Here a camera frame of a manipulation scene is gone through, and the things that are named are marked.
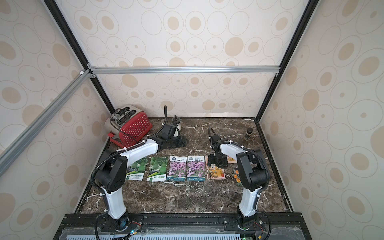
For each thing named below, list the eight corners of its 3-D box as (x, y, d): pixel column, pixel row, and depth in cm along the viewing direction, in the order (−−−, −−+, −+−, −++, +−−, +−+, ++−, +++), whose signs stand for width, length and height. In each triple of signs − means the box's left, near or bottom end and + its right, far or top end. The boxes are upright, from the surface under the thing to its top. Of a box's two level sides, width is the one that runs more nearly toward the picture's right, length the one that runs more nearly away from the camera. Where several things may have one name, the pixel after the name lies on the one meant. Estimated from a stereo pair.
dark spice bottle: (244, 140, 109) (248, 132, 102) (243, 135, 112) (246, 127, 105) (250, 140, 109) (254, 132, 102) (248, 135, 112) (252, 127, 105)
